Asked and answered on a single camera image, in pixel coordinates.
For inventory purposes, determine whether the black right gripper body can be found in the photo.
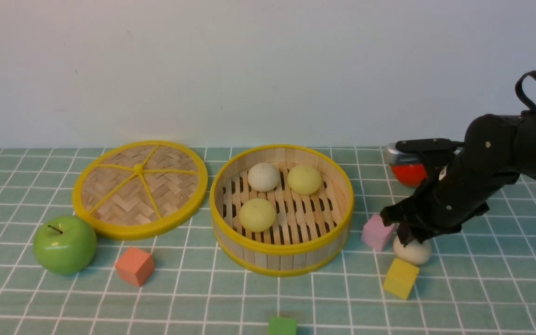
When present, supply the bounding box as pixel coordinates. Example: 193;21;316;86
379;157;520;234

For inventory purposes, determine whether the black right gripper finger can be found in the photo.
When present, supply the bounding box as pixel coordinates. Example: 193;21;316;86
396;224;436;247

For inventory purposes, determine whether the white bun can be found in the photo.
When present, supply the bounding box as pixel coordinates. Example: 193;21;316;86
393;237;433;267
248;162;280;192

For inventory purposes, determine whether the yellow bun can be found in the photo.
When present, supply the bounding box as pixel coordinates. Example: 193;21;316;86
287;165;322;195
238;198;277;233

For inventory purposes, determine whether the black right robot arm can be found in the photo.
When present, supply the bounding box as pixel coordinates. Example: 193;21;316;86
379;114;536;245

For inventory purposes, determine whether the bamboo steamer tray yellow rim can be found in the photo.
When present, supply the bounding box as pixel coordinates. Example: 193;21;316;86
210;144;355;276

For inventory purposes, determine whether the woven bamboo steamer lid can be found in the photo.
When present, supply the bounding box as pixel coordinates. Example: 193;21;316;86
72;140;208;241

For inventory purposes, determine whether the pink cube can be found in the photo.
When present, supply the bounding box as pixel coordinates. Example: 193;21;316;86
361;214;395;252

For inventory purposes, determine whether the yellow cube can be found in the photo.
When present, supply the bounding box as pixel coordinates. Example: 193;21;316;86
382;257;420;301

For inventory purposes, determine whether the red tomato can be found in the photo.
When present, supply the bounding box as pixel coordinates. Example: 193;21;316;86
390;164;428;188

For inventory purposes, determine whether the green cube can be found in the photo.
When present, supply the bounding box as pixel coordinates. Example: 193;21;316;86
268;316;297;335

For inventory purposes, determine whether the orange cube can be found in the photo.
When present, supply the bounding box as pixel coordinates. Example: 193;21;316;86
114;247;156;288

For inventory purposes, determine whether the green apple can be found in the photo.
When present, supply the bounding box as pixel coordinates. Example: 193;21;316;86
33;215;97;275

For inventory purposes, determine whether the green checked tablecloth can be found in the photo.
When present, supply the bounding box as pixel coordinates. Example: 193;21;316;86
0;147;536;335

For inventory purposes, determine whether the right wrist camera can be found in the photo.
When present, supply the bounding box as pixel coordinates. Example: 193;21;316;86
383;138;464;167

